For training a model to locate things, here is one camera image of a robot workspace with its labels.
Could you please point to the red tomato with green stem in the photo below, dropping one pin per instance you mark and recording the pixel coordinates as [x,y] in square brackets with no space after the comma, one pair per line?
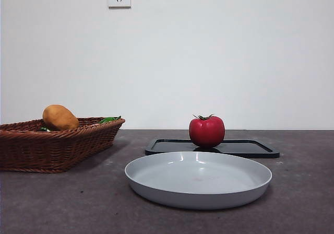
[206,132]

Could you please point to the green chili pepper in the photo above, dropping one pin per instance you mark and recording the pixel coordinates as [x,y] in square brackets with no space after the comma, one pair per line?
[108,119]

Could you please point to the pale grey round plate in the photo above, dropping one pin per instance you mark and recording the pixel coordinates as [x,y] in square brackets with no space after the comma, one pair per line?
[195,179]

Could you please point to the black rectangular tray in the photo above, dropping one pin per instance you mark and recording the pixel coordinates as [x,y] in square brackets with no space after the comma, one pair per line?
[248,148]

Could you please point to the yellow-brown potato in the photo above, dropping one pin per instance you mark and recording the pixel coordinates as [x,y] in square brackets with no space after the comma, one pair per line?
[60,117]

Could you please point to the brown woven wicker basket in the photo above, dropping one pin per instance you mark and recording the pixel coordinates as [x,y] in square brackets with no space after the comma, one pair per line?
[52,147]

